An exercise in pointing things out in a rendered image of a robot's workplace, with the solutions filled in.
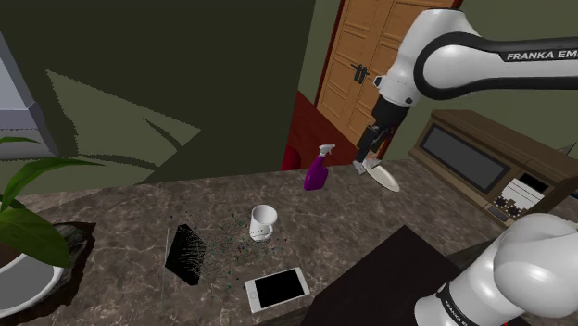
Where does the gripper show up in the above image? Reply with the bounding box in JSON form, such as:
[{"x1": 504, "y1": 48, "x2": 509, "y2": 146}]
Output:
[{"x1": 353, "y1": 94, "x2": 412, "y2": 176}]

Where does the white plate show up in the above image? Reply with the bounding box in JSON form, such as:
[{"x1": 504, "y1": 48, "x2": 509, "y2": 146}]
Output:
[{"x1": 363, "y1": 157, "x2": 402, "y2": 194}]

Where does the red sofa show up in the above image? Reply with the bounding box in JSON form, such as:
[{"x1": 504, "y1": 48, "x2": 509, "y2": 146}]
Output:
[{"x1": 281, "y1": 90, "x2": 362, "y2": 172}]

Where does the purple spray bottle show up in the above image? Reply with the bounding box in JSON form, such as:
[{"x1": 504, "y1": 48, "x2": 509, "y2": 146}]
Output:
[{"x1": 303, "y1": 144, "x2": 337, "y2": 193}]

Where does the wooden double door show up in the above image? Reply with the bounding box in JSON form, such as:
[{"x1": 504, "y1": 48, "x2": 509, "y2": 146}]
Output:
[{"x1": 315, "y1": 0, "x2": 464, "y2": 160}]

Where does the brown microwave oven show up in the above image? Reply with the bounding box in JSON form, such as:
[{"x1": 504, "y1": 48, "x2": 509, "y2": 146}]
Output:
[{"x1": 408, "y1": 108, "x2": 578, "y2": 230}]

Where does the white mug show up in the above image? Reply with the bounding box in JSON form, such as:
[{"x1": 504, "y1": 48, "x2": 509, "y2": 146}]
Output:
[{"x1": 248, "y1": 204, "x2": 279, "y2": 245}]

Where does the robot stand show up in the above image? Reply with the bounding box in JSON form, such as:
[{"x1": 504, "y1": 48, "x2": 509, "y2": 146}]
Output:
[{"x1": 299, "y1": 224, "x2": 462, "y2": 326}]

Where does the white smartphone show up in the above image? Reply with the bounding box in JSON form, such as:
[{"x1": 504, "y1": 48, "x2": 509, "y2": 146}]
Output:
[{"x1": 245, "y1": 266, "x2": 312, "y2": 315}]

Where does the black flat block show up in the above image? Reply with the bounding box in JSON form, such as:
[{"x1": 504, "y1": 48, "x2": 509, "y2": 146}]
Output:
[{"x1": 163, "y1": 223, "x2": 207, "y2": 287}]

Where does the green plant in white pot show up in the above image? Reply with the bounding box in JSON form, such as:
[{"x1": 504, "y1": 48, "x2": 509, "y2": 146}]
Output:
[{"x1": 0, "y1": 135, "x2": 106, "y2": 320}]

